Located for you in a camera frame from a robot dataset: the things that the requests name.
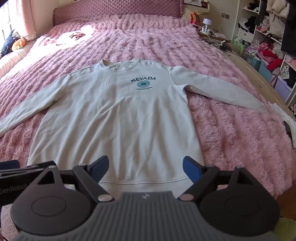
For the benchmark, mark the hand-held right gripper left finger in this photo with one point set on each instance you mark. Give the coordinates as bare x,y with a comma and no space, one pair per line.
103,165

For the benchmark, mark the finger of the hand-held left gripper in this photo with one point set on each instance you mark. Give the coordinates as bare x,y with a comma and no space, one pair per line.
9,165

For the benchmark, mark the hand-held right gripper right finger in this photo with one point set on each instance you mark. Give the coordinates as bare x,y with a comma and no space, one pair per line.
191,169

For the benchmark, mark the white printed sweatshirt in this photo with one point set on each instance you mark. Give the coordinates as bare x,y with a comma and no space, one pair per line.
115,120

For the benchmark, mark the pile of pink red clothes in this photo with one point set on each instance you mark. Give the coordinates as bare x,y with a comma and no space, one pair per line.
268,52

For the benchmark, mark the black folded clothes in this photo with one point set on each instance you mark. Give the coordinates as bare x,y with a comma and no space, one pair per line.
248,24

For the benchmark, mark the pink fluffy blanket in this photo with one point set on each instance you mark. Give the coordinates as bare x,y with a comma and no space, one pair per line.
231,125

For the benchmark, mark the white bolster pillow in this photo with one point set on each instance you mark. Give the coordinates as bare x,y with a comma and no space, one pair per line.
12,60

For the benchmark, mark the white garment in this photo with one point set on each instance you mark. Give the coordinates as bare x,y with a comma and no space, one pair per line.
281,112

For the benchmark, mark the dark blue printed pillow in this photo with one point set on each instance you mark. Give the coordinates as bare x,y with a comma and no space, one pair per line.
7,44

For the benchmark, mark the purple storage bin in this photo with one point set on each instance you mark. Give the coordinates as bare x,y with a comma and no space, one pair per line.
282,89

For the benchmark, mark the orange plush toy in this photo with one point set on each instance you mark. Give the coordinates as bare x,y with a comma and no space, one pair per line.
19,43

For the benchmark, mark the blue storage bin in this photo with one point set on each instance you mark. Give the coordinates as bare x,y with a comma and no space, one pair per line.
260,68

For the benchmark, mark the green storage bin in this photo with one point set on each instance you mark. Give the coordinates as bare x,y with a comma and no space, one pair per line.
241,46

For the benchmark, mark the brown hair accessory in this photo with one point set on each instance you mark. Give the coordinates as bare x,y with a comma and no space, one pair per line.
77,35

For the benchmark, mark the white power strip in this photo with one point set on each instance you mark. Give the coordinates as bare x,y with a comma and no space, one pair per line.
208,30

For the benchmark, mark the white drawer box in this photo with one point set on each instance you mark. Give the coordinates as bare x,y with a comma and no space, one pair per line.
245,34

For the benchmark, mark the pink curtain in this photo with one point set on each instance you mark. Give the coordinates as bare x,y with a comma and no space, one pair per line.
23,18

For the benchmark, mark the white table lamp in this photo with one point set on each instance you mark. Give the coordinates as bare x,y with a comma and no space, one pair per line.
207,22

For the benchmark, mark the red snack bag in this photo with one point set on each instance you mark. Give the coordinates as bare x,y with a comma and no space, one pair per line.
194,18

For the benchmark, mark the white open shelf unit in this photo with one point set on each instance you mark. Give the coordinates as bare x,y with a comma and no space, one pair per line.
255,30

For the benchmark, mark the pink quilted pillow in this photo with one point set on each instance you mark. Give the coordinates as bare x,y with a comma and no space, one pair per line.
115,8

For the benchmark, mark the black hanging garment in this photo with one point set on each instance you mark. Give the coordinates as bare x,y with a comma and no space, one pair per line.
290,27

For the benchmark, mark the beige puffy jacket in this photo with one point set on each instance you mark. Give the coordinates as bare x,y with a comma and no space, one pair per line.
276,18

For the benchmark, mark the wooden bed frame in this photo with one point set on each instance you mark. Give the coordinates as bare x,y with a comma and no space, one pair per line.
266,86

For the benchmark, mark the wall socket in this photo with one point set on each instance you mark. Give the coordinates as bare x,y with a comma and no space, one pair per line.
225,16

